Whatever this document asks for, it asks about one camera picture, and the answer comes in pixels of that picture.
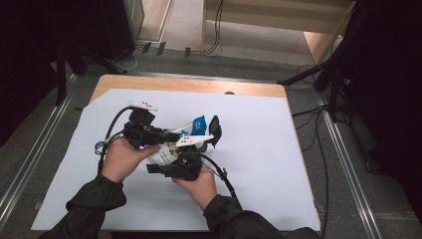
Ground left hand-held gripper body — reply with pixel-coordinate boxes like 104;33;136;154
122;100;163;150

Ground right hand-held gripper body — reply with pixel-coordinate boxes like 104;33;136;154
170;133;215;181

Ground blue and white milk bag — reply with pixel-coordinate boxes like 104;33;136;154
146;115;208;166

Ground person's right hand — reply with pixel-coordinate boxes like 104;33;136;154
172;165;218;212

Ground person's left hand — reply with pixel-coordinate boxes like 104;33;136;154
101;135;161;184

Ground wooden table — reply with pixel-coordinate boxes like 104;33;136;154
90;74;321;232

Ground white paper sheet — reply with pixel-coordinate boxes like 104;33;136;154
31;88;321;232

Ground black metal stand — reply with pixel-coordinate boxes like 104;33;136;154
54;39;128;107

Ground grey cabinet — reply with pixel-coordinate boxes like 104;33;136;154
122;0;146;43

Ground black curtain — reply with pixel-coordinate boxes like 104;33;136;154
331;0;422;223
0;0;133;147

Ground black tripod stand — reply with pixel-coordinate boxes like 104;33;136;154
277;49;352;122

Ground light wooden shelf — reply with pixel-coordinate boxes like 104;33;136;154
201;0;356;66

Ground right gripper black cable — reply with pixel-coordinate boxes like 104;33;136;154
198;152;238;200

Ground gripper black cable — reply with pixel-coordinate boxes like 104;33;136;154
198;152;238;200
97;106;133;175

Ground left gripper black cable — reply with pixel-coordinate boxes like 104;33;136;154
97;106;133;175

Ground white floor cable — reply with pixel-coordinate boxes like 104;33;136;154
110;44;143;73

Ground metal floor rail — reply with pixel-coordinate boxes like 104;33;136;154
315;93;382;239
0;74;79;230

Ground black hanging cable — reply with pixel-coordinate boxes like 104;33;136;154
198;0;224;56

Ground black floor cable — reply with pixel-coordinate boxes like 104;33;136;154
292;64;332;239

